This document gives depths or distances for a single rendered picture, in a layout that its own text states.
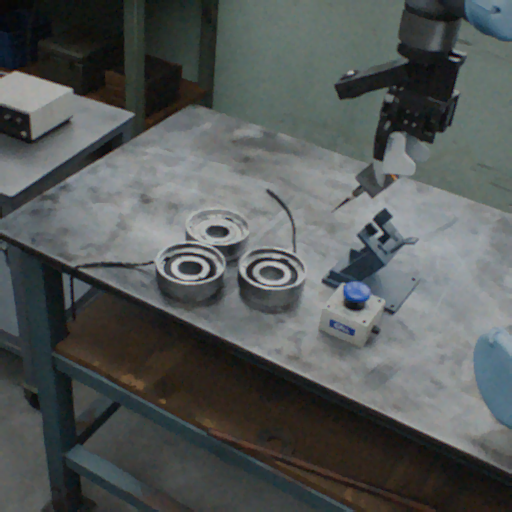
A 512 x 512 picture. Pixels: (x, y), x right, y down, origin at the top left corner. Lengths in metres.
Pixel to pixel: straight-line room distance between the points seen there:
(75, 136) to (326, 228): 0.73
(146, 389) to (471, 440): 0.59
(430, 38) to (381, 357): 0.44
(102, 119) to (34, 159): 0.24
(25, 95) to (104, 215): 0.58
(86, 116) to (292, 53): 1.18
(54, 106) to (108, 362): 0.67
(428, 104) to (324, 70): 1.85
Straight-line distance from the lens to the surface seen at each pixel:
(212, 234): 1.26
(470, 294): 1.25
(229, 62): 3.04
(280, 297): 1.12
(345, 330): 1.09
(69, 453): 1.67
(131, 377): 1.37
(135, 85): 2.67
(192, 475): 1.92
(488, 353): 0.86
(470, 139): 2.73
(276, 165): 1.49
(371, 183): 1.12
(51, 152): 1.75
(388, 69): 1.03
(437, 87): 1.02
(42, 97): 1.82
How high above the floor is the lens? 1.54
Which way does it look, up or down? 37 degrees down
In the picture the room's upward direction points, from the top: 6 degrees clockwise
